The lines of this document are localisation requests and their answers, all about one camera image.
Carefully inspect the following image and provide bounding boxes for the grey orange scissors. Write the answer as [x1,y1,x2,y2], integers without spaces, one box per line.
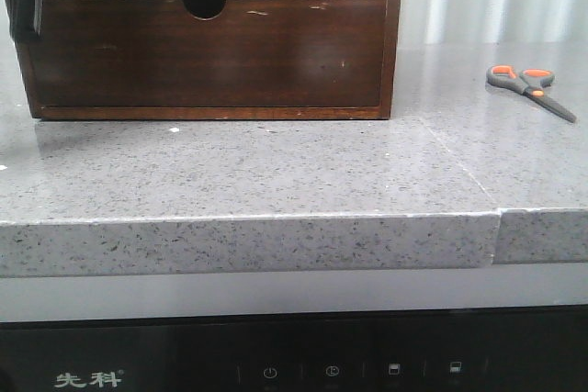
[486,65,577,123]

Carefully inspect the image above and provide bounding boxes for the lower wooden drawer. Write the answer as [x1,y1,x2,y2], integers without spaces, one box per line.
[29,0,386,107]

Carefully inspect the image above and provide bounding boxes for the dark wooden drawer cabinet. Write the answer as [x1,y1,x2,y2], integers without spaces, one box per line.
[5,0,401,120]

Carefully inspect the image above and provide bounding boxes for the black appliance control panel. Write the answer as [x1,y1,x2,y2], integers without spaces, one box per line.
[1,306,587,391]

